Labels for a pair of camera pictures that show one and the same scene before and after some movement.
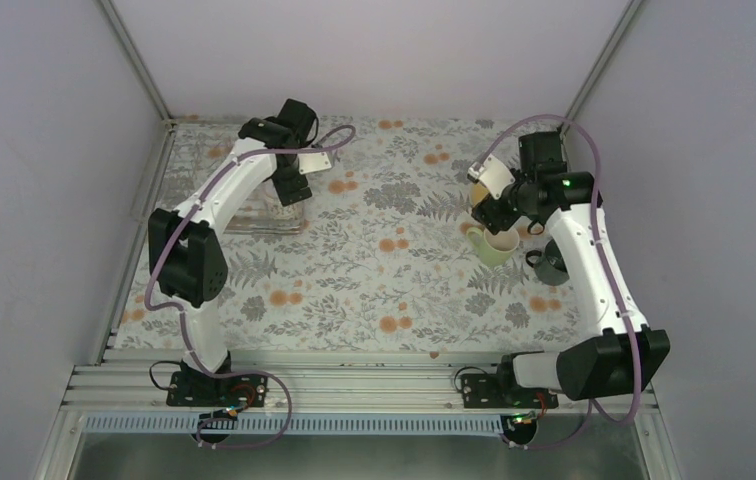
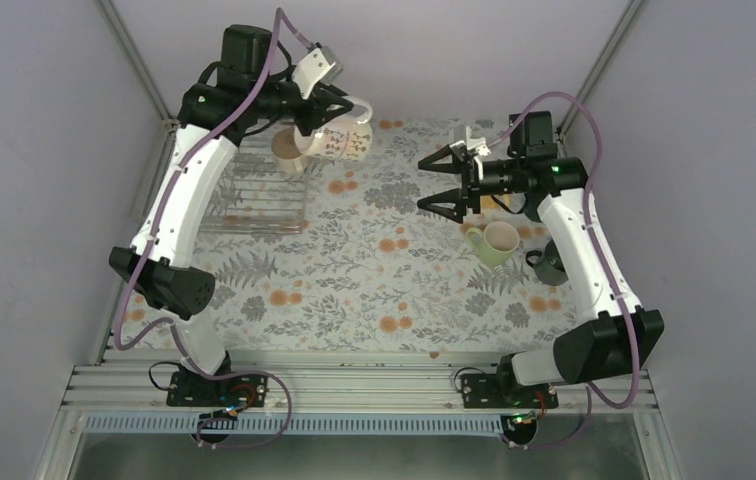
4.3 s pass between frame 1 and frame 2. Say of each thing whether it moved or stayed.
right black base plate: stayed
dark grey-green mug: stayed
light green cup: stayed
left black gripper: moved
